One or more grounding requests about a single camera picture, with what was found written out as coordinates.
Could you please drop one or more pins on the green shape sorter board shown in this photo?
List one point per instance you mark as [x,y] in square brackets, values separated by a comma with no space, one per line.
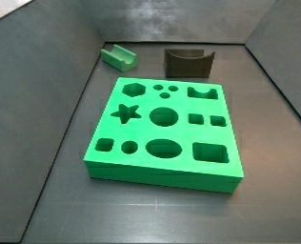
[165,134]

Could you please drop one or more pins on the black curved fixture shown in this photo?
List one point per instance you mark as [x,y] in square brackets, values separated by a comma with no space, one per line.
[187,63]

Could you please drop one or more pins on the green arch block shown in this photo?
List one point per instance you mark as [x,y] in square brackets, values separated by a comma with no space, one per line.
[121,58]

